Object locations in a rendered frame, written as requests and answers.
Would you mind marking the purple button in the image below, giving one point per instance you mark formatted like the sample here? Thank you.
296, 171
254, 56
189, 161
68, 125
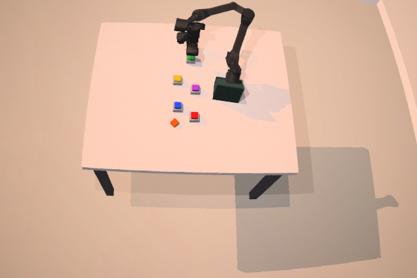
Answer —
195, 89

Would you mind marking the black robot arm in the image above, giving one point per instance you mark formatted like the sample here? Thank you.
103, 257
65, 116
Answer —
232, 57

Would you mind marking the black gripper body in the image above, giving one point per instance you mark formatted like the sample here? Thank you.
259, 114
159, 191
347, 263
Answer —
192, 50

